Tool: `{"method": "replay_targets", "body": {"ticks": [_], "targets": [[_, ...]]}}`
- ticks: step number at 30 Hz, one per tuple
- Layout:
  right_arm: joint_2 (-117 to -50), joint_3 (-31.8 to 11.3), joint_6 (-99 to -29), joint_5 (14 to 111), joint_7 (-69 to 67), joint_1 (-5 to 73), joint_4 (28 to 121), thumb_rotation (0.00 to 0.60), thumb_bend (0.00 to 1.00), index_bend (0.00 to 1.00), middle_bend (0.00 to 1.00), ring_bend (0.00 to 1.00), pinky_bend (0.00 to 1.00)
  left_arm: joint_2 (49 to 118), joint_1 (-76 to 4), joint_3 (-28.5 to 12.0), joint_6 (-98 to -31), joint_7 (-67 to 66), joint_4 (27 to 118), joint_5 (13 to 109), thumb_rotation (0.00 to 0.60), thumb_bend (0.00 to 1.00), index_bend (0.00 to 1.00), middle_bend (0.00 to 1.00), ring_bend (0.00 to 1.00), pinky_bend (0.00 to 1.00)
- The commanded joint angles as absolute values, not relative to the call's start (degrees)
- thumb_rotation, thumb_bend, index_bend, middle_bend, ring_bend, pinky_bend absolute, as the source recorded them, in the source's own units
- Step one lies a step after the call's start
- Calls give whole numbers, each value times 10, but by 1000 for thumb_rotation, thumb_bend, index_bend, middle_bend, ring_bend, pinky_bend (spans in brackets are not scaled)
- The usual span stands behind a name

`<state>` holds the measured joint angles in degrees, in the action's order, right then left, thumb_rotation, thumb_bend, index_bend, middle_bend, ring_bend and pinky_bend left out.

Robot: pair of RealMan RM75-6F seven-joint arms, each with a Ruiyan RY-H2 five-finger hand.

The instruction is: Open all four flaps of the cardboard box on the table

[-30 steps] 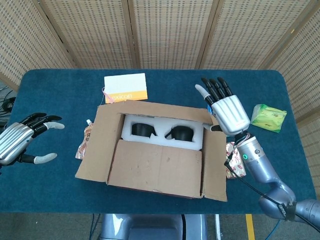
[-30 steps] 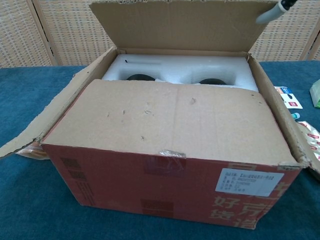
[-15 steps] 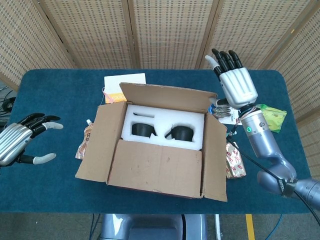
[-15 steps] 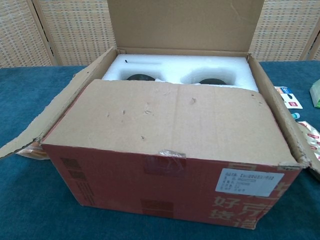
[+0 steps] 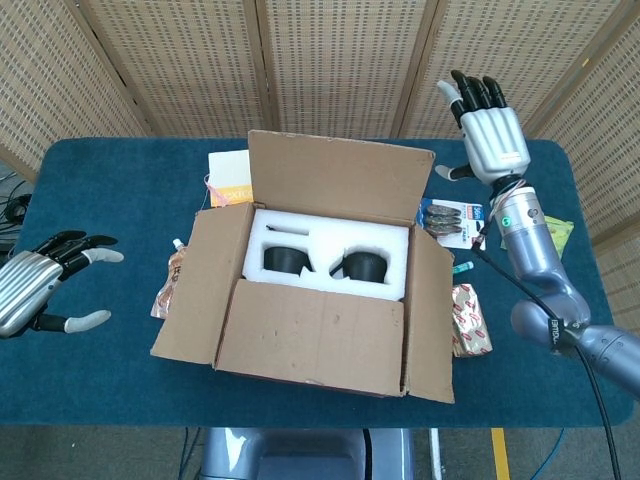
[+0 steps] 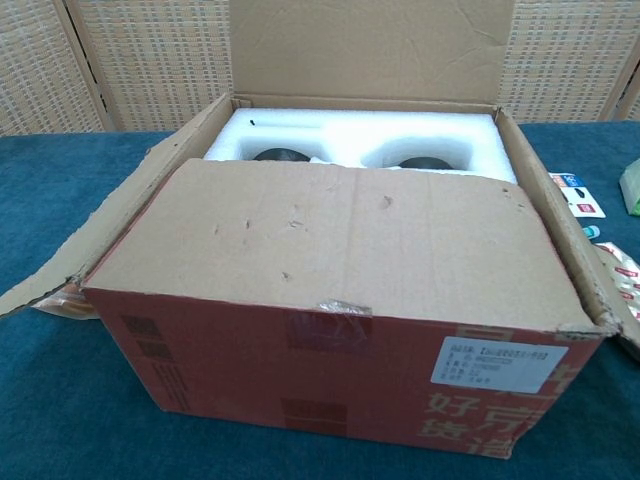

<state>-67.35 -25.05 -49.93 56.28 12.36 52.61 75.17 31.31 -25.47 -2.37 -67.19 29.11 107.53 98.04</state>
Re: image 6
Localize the red cardboard shipping box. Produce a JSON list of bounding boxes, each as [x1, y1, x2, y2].
[[0, 0, 640, 461]]

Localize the black ceramic bowl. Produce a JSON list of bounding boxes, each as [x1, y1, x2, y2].
[[397, 155, 454, 171], [252, 146, 311, 164]]

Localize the white foam insert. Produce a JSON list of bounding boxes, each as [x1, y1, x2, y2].
[[202, 107, 519, 186]]

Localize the woven folding screen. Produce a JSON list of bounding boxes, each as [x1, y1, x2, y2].
[[0, 0, 640, 137]]

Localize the brown peanut butter pouch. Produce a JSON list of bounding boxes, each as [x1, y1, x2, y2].
[[32, 292, 96, 319]]

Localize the blue white blister card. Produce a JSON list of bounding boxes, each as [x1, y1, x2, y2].
[[547, 172, 607, 220]]

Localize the red white snack packet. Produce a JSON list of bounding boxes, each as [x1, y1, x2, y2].
[[594, 240, 640, 321]]

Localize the blue carpet table cover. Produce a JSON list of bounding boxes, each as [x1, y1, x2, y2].
[[0, 119, 640, 480]]

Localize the green tissue pack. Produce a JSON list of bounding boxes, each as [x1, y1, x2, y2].
[[618, 158, 640, 219]]

